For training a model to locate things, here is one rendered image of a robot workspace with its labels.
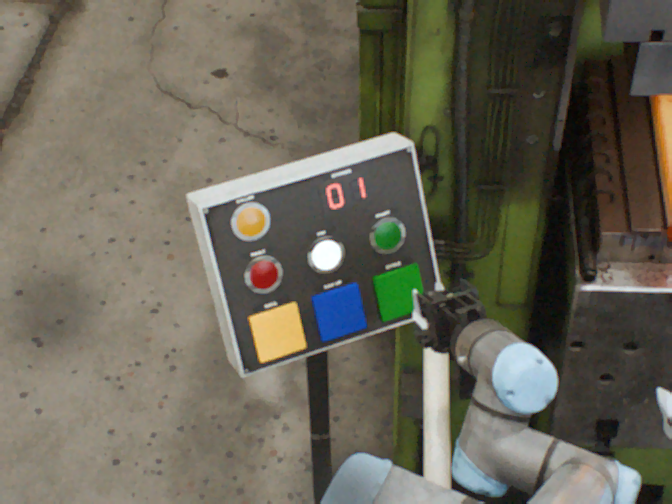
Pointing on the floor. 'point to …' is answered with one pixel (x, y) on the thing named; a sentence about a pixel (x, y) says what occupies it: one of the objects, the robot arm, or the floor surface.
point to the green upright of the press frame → (503, 278)
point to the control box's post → (319, 422)
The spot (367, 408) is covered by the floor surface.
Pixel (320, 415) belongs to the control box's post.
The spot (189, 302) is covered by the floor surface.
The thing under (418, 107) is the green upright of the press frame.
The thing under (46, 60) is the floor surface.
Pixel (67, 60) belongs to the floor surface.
